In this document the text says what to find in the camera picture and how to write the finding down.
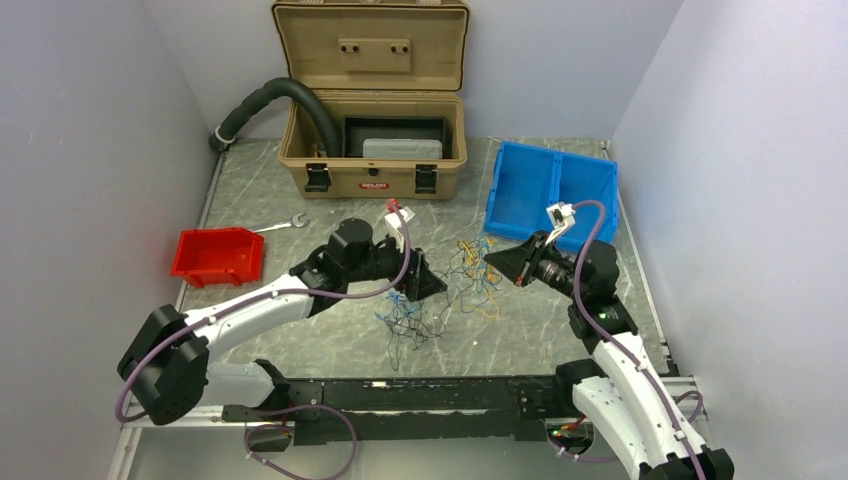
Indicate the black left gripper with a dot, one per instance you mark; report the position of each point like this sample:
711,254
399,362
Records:
420,281

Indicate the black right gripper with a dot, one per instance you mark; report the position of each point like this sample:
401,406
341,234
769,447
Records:
512,261

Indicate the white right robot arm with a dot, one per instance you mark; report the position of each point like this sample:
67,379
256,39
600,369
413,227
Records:
616,388

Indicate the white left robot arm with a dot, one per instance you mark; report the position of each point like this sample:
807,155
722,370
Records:
171,367

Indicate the blue bin left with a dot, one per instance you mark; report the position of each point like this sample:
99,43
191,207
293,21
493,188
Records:
525,183

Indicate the blue bin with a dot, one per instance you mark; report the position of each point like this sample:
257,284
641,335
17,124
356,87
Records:
585,178
525,183

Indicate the blue bin right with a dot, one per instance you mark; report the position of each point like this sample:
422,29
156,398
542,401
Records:
585,178

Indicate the grey plastic box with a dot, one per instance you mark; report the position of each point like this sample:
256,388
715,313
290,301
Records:
402,148

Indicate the silver wrench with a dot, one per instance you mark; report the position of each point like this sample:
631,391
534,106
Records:
299,220

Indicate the black tray in case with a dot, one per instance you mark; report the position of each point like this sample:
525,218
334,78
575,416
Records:
357,129

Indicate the red bin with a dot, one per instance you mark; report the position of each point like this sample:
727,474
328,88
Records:
207,257

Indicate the tan tool case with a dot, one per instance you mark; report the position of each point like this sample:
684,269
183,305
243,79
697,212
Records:
373,58

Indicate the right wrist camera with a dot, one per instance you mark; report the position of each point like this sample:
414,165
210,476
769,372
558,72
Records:
562,218

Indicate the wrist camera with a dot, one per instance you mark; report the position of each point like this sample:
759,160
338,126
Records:
562,218
394,220

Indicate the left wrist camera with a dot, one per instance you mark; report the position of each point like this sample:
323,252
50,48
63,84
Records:
394,220

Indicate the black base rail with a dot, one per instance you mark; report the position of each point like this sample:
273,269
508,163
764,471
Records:
412,408

